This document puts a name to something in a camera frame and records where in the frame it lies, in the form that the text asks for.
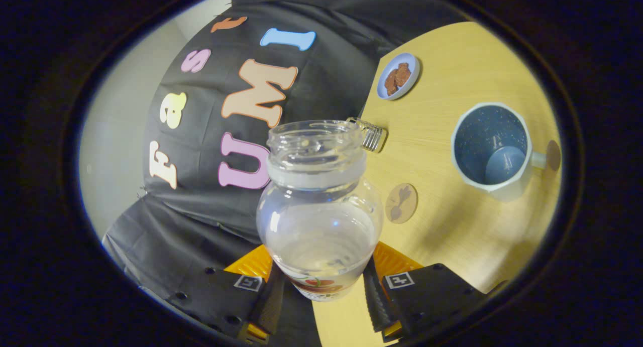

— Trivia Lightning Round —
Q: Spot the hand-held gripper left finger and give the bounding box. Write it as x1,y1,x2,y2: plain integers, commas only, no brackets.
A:
166,244,287,343

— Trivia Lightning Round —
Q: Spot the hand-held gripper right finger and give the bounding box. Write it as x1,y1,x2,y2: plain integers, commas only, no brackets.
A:
363,242,490,343

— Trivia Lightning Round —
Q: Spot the clear juice bottle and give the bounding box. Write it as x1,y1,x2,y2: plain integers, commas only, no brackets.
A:
255,119,385,302

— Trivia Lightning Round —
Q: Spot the round printed wooden coaster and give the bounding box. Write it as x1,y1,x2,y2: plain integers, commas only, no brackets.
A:
385,183,418,224

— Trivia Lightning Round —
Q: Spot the blue speckled cup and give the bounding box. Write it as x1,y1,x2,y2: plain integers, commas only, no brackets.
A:
451,102,548,203

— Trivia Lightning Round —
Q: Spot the plain brown round coaster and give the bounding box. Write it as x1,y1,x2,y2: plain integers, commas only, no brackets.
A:
545,139,562,172

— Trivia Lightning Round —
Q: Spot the wooden table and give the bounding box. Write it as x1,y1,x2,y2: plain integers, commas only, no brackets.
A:
311,21,563,347

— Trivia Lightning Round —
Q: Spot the small ribbed glass jar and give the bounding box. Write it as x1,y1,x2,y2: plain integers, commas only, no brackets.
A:
347,117,388,154

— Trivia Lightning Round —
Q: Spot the black backdrop cloth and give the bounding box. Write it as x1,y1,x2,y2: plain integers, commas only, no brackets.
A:
103,0,470,347

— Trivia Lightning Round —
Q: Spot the light blue plate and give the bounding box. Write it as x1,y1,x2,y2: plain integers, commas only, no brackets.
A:
377,52,420,101

